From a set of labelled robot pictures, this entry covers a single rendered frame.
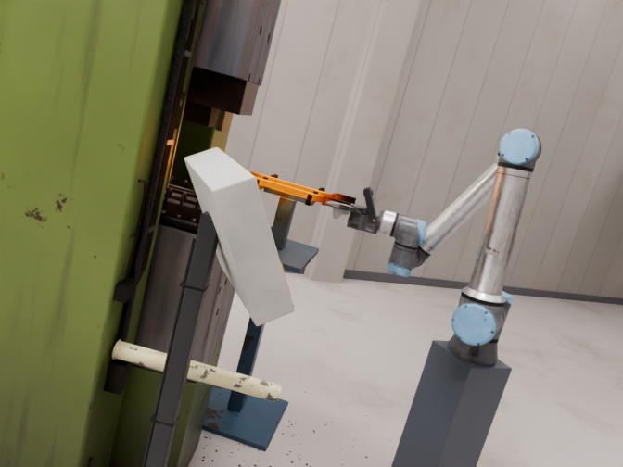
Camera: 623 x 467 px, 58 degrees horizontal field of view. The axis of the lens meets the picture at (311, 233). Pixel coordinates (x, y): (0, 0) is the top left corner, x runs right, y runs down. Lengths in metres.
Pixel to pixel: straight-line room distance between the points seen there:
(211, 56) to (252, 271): 0.72
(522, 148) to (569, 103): 4.32
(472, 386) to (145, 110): 1.50
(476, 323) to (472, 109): 3.56
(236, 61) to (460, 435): 1.56
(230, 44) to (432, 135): 3.69
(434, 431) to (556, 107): 4.36
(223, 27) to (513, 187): 1.03
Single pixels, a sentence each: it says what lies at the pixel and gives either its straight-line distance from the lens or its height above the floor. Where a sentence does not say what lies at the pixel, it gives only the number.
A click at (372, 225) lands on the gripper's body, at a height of 0.99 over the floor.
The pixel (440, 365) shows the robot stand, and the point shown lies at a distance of 2.25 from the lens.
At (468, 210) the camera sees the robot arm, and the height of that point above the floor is 1.13.
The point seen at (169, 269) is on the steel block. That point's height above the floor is 0.79.
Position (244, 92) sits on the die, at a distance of 1.60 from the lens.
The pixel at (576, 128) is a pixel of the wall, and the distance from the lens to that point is 6.39.
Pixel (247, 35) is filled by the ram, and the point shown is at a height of 1.48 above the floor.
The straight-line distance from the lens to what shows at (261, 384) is 1.48.
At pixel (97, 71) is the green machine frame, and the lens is 1.37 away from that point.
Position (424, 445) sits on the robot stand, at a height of 0.22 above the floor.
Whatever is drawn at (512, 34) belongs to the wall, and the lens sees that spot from 5.56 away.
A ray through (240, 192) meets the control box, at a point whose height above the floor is 1.17.
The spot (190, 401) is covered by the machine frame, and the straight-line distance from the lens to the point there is 1.81.
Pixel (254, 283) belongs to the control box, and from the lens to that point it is 1.03.
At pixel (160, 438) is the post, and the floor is 0.56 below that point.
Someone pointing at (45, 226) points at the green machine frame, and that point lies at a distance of 1.46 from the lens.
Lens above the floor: 1.33
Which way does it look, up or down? 12 degrees down
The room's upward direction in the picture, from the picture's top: 15 degrees clockwise
